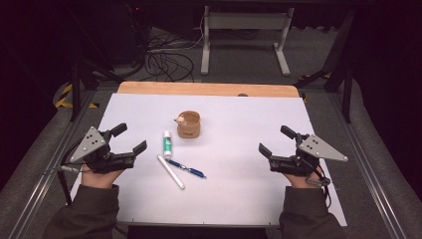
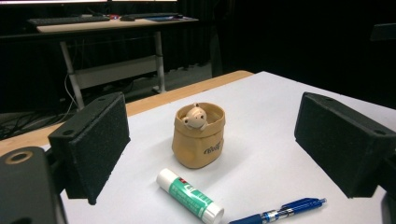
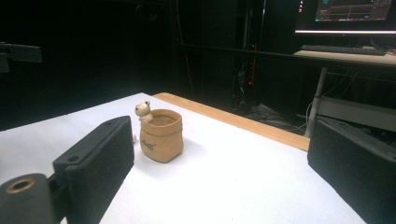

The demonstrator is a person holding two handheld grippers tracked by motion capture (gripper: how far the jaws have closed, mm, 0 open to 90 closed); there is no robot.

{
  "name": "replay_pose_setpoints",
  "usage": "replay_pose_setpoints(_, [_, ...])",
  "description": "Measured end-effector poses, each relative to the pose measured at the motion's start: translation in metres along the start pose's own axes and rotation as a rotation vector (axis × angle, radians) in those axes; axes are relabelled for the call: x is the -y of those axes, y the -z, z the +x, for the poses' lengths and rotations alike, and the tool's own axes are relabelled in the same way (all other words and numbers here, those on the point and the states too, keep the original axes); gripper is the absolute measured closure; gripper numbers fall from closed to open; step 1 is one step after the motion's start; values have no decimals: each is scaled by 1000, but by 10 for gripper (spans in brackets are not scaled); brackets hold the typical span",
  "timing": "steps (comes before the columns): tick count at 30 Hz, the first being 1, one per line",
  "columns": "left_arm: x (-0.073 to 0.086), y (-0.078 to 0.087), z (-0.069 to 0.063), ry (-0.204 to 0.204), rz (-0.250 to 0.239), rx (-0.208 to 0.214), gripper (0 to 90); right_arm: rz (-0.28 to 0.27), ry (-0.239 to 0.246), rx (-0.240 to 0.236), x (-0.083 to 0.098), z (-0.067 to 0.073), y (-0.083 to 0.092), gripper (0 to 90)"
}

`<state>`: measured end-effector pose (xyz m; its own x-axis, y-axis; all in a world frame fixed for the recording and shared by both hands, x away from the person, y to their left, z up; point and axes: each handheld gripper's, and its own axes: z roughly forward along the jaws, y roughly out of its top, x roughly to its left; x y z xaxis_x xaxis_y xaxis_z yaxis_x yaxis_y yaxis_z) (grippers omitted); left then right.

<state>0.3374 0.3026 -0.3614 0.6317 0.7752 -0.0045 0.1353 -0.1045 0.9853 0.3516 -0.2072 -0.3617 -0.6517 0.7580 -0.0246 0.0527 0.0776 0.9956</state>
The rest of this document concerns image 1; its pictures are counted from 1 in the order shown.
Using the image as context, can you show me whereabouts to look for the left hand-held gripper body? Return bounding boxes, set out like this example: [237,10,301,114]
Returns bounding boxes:
[69,125,137,175]

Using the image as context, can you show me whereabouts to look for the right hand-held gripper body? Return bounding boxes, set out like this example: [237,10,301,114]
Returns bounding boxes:
[268,132,349,177]

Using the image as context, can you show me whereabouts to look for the white green glue stick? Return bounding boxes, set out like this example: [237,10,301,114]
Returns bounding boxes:
[162,129,174,159]

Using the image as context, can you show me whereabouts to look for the white pen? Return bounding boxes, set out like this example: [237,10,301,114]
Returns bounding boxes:
[156,154,186,191]

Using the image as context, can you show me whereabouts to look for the blue pen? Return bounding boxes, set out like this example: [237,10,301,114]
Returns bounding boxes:
[165,158,207,179]

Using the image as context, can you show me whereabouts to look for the wooden pen holder cup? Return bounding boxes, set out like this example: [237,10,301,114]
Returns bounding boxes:
[173,110,202,139]

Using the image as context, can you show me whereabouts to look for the person's right hand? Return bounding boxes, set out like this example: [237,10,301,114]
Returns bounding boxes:
[283,165,328,190]

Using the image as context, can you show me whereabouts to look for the person's left hand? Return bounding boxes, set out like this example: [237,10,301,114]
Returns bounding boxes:
[81,163,127,190]

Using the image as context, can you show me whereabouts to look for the white board sheet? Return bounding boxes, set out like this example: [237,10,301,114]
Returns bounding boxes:
[61,93,348,227]

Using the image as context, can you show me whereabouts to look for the black metal stand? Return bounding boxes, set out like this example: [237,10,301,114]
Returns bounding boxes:
[293,9,356,124]
[64,6,127,122]

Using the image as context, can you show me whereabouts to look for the yellow black hazard tape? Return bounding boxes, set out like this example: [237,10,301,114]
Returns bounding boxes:
[54,83,100,110]

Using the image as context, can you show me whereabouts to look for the right hand-held gripper cable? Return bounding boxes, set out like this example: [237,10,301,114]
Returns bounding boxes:
[305,164,333,209]

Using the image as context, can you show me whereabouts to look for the hand-held gripper cable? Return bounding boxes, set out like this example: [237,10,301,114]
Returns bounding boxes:
[305,164,333,209]
[43,140,92,207]

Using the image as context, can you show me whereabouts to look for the left hand-held gripper cable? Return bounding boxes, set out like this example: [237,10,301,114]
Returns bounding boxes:
[43,140,92,207]

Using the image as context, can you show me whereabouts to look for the metal floor rail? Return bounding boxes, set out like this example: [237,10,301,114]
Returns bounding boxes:
[326,93,410,239]
[6,89,101,239]

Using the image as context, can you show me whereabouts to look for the black floor cables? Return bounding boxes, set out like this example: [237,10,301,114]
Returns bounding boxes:
[137,29,204,83]

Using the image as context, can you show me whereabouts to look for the white floor cable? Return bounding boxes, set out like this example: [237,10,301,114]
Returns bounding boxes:
[147,14,206,54]

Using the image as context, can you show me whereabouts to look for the grey metal desk frame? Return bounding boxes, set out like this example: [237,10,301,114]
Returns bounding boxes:
[200,5,296,77]

